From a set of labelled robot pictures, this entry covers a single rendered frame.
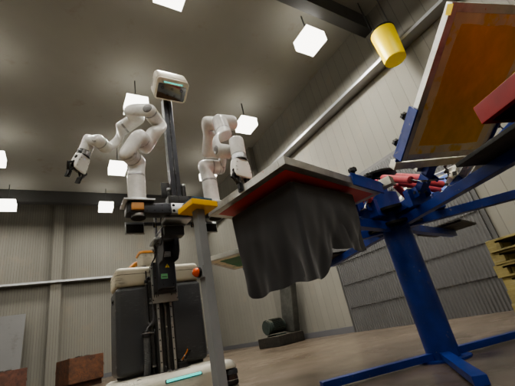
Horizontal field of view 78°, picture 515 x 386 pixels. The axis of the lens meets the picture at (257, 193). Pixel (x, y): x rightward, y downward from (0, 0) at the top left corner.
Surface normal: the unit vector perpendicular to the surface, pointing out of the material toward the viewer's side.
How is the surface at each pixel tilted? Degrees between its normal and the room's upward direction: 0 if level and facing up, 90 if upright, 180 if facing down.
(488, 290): 90
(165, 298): 90
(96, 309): 90
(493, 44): 148
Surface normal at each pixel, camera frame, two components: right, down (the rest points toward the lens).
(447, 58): 0.25, 0.54
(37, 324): 0.48, -0.43
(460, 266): -0.86, -0.04
